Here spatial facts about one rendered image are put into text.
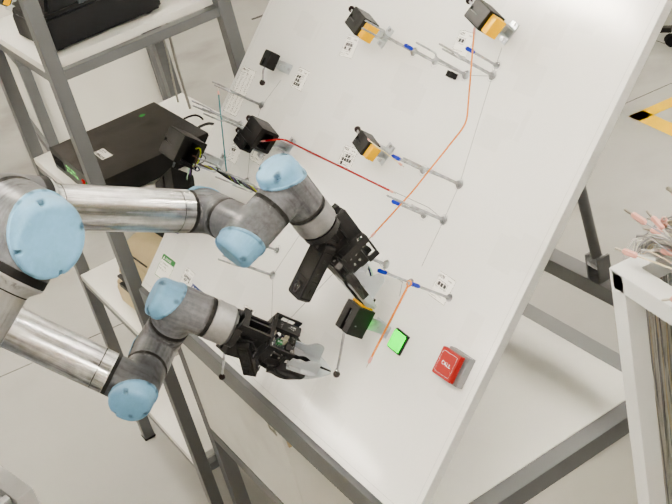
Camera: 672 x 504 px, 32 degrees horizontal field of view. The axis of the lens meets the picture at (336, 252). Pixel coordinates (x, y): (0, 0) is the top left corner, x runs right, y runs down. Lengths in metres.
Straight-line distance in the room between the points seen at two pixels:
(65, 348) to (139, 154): 1.10
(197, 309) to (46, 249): 0.44
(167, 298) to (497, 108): 0.69
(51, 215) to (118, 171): 1.30
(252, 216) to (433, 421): 0.48
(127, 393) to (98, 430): 2.07
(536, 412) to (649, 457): 0.64
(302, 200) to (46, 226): 0.47
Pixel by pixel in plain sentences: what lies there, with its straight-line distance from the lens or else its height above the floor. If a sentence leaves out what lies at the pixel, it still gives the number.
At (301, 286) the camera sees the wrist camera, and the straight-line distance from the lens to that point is 2.03.
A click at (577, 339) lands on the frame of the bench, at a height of 0.80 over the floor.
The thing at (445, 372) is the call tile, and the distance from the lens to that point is 1.99.
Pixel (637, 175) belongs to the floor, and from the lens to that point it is 4.71.
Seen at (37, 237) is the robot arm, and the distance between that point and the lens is 1.66.
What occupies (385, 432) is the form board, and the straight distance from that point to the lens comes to 2.12.
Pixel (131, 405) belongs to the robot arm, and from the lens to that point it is 1.98.
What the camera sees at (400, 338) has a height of 1.07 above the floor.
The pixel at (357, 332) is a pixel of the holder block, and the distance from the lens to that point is 2.13.
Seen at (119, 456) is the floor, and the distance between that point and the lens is 3.89.
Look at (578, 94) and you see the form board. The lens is 2.03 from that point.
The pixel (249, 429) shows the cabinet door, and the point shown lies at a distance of 2.79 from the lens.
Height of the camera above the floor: 2.28
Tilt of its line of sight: 30 degrees down
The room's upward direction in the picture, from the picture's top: 15 degrees counter-clockwise
